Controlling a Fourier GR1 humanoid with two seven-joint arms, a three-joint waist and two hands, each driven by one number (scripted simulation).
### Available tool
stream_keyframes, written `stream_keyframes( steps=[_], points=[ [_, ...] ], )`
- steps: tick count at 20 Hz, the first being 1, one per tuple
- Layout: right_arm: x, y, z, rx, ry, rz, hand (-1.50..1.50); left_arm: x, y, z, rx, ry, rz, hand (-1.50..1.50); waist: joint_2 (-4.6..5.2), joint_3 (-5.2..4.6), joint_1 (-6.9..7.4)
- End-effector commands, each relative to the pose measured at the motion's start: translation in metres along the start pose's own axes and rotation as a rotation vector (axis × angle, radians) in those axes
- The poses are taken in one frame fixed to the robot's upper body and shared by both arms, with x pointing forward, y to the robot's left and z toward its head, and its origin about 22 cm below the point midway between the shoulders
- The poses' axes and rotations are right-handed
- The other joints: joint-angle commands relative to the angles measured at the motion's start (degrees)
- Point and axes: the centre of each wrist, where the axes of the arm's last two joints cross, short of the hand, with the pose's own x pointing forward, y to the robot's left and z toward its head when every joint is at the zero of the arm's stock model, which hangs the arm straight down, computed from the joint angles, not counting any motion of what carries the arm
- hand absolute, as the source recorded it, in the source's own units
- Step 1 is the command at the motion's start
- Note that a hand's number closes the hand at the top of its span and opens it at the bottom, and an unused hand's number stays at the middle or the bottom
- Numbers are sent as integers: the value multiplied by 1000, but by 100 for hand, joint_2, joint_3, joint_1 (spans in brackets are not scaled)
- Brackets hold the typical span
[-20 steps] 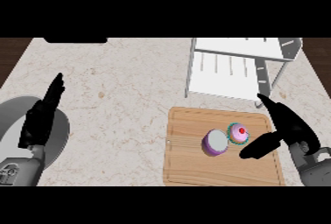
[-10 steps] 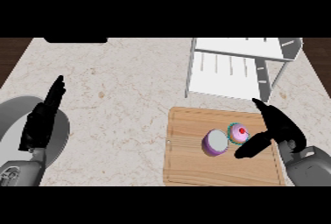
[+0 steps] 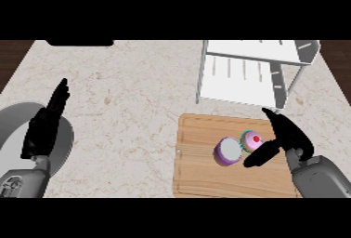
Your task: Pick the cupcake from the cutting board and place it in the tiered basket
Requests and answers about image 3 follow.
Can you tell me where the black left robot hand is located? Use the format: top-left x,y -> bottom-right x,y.
20,77 -> 71,161

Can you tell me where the purple halved onion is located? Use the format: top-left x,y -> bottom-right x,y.
213,136 -> 244,166

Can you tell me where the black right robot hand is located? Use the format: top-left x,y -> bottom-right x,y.
244,107 -> 316,168

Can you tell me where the wooden cutting board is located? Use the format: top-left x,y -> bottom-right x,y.
171,112 -> 303,199

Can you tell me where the white tiered wire basket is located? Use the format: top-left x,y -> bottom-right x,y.
195,40 -> 322,113

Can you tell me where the pink cupcake with cherry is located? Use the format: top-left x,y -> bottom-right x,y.
241,129 -> 266,153

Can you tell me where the grey round pan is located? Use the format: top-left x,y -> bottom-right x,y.
0,102 -> 76,178

